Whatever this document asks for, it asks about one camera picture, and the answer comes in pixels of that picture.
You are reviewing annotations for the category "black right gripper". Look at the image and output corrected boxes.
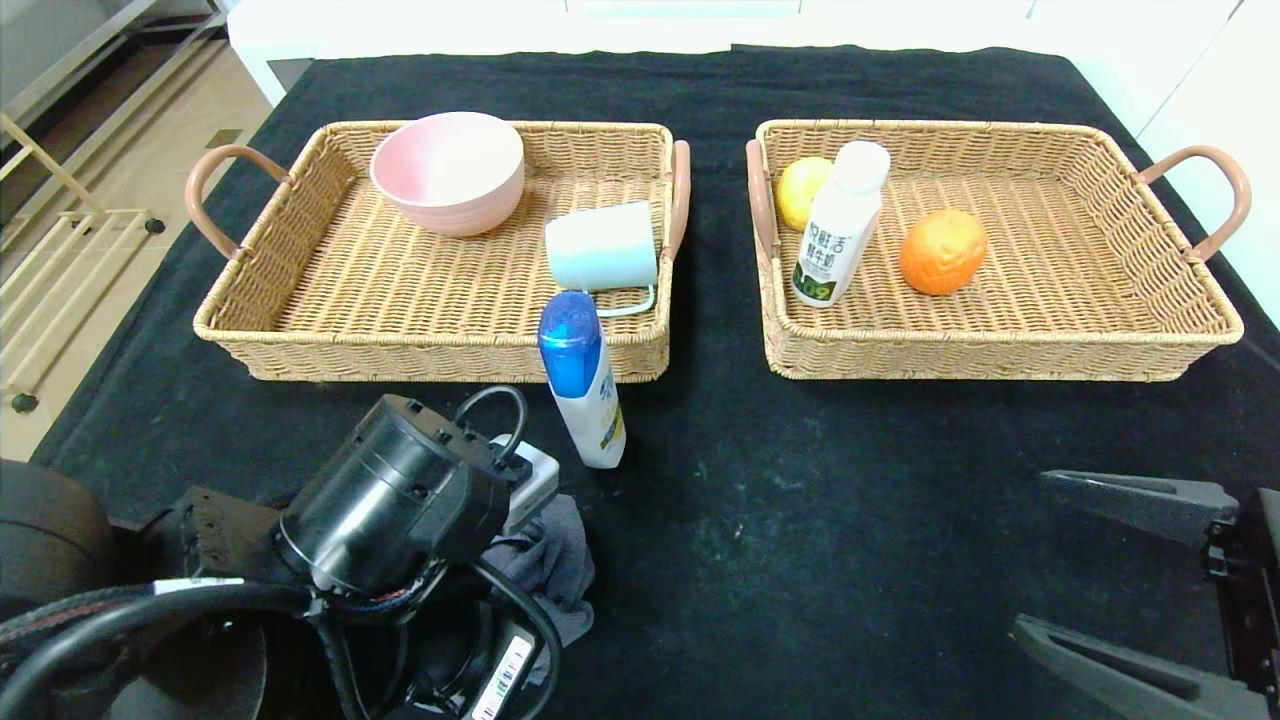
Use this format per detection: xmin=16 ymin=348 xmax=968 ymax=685
xmin=1008 ymin=469 xmax=1280 ymax=720

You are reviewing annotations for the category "orange fruit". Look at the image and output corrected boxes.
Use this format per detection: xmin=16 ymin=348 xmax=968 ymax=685
xmin=899 ymin=208 xmax=989 ymax=296

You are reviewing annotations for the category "white milk bottle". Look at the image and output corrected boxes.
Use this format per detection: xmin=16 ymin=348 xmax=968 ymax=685
xmin=790 ymin=140 xmax=892 ymax=308

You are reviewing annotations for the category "yellow pear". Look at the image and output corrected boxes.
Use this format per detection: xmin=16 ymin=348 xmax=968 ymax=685
xmin=776 ymin=156 xmax=836 ymax=233

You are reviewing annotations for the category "grey cloth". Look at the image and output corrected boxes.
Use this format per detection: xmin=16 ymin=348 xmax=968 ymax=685
xmin=485 ymin=493 xmax=598 ymax=651

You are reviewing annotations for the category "black tablecloth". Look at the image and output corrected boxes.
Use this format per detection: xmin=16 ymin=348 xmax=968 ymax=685
xmin=0 ymin=45 xmax=1280 ymax=720

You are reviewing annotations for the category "white shampoo bottle blue cap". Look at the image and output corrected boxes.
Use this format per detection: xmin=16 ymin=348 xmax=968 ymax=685
xmin=538 ymin=291 xmax=628 ymax=470

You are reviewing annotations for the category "pink bowl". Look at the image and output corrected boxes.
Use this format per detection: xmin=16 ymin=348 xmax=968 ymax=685
xmin=370 ymin=111 xmax=526 ymax=239

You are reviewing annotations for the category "wooden rack on wheels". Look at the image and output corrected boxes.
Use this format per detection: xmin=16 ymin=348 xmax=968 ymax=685
xmin=0 ymin=110 xmax=168 ymax=416

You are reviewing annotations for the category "wicker basket with pink handles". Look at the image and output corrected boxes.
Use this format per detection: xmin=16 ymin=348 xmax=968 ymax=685
xmin=188 ymin=122 xmax=693 ymax=386
xmin=745 ymin=120 xmax=1253 ymax=384

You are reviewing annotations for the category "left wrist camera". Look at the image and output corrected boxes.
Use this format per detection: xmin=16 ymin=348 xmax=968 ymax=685
xmin=490 ymin=435 xmax=561 ymax=536

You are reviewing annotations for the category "pale mint cup with handle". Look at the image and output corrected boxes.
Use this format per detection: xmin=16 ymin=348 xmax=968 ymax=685
xmin=545 ymin=202 xmax=661 ymax=319

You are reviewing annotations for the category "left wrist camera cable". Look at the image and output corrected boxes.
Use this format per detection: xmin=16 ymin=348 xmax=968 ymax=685
xmin=455 ymin=385 xmax=531 ymax=466

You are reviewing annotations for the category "grey metal shelf frame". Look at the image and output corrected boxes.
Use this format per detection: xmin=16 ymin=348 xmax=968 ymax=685
xmin=0 ymin=0 xmax=233 ymax=131

